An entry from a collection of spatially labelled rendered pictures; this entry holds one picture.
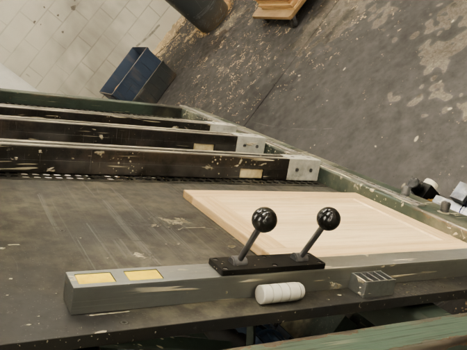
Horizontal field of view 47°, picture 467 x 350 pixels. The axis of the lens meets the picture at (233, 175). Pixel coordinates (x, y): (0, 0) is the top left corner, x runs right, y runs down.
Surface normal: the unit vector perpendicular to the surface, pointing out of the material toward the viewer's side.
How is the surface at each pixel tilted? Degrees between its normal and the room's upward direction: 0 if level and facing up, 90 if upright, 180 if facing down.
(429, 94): 0
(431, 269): 90
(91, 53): 90
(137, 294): 90
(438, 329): 58
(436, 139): 0
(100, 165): 90
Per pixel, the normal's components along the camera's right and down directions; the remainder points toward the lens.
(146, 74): 0.53, 0.20
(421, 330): 0.16, -0.96
